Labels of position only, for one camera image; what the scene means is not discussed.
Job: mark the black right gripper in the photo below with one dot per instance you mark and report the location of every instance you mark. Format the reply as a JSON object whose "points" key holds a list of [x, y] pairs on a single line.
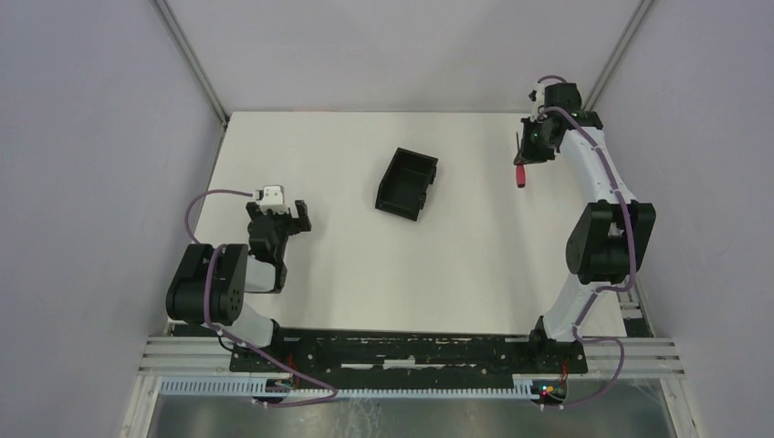
{"points": [[528, 150]]}

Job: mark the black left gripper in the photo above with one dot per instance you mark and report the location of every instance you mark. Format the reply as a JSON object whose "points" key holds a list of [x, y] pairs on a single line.
{"points": [[280, 219]]}

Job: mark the red handled screwdriver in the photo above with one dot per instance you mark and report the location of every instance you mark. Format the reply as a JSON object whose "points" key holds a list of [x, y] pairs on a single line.
{"points": [[520, 170]]}

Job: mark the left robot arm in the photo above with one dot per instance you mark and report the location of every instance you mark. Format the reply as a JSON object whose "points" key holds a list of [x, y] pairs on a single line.
{"points": [[210, 285]]}

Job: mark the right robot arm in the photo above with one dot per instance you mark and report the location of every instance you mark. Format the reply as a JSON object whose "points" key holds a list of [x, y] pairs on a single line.
{"points": [[608, 243]]}

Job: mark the black plastic bin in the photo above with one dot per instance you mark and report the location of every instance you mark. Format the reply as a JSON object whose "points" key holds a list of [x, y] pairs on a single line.
{"points": [[403, 188]]}

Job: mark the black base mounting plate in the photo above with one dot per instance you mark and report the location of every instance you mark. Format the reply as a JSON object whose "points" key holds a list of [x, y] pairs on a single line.
{"points": [[389, 360]]}

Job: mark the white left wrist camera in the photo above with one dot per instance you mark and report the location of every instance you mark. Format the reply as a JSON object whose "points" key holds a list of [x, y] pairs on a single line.
{"points": [[271, 200]]}

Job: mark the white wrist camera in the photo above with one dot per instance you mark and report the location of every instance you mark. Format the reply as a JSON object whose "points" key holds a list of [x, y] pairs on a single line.
{"points": [[271, 200], [537, 97]]}

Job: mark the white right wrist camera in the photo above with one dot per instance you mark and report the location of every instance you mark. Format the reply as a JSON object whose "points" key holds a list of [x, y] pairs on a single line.
{"points": [[537, 97]]}

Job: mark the aluminium frame rail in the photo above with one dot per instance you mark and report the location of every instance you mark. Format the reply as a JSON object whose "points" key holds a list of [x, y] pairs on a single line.
{"points": [[643, 359]]}

